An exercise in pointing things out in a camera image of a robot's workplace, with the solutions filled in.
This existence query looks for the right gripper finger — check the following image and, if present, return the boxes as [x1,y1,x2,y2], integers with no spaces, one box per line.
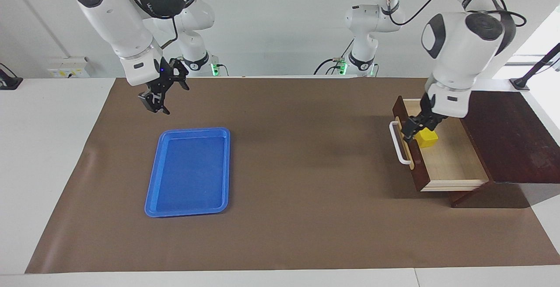
[170,58,191,90]
[138,90,171,116]

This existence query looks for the yellow cube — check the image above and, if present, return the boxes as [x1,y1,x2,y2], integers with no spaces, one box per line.
[415,129,439,149]

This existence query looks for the white drawer handle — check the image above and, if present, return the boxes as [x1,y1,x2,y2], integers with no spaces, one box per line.
[389,121,414,165]

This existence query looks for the dark wooden drawer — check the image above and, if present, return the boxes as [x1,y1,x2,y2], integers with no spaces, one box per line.
[389,96,490,192]

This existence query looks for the dark wooden drawer cabinet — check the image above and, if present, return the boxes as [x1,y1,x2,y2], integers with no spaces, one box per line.
[446,90,560,209]

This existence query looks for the blue plastic tray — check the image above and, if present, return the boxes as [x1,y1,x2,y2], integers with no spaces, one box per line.
[144,127,231,218]

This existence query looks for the black pole stand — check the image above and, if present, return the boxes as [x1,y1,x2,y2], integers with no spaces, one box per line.
[510,43,560,91]

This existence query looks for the brown table mat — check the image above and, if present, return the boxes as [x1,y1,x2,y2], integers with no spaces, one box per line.
[25,76,560,274]

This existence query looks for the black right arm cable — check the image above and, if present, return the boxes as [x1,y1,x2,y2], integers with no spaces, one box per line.
[160,17,179,50]

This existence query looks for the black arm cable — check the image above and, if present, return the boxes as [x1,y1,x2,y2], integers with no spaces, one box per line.
[160,17,179,50]
[387,0,528,28]

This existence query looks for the white wall socket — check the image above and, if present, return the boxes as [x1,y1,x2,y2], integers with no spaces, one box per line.
[47,57,91,79]

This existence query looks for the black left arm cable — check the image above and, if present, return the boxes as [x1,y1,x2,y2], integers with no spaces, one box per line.
[387,0,528,28]

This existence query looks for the black clamp mount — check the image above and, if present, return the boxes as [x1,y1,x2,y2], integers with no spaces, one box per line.
[0,63,23,91]

